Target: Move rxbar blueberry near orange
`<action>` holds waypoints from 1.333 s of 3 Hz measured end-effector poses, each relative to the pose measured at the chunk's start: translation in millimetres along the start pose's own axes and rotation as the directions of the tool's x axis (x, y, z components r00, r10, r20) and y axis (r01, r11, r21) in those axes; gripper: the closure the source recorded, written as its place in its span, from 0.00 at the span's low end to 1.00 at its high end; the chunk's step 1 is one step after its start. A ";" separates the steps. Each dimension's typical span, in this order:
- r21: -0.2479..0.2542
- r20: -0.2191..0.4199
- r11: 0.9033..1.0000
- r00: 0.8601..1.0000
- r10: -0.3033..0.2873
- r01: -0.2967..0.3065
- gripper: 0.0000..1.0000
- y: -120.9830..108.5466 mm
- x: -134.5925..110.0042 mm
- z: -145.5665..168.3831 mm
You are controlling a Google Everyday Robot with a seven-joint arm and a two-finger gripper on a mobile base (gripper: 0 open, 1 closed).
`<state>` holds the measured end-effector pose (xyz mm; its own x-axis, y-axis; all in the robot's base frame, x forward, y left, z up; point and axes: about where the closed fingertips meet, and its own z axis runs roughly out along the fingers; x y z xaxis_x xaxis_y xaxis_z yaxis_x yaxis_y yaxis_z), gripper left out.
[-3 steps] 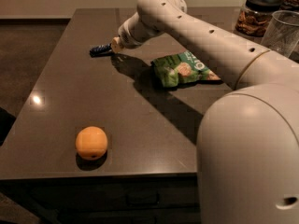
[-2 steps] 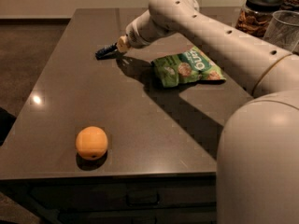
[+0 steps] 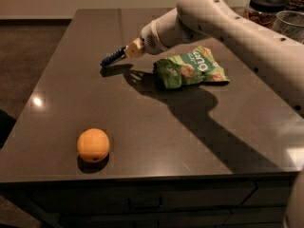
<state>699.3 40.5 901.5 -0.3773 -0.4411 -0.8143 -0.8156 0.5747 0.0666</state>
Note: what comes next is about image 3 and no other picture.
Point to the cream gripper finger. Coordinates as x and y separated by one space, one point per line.
135 49

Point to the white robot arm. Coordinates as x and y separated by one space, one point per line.
277 60

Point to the blue rxbar blueberry bar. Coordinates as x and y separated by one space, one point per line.
113 57

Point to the glass jar with black lid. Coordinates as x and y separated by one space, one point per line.
263 12

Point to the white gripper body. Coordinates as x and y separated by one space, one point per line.
151 41

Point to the dark cabinet drawer front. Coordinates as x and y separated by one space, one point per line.
150 197

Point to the green snack bag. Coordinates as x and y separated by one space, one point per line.
194 67

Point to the black drawer handle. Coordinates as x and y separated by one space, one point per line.
145 203

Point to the orange fruit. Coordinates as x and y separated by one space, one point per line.
93 145

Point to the clear plastic cup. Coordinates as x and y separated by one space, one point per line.
291 24

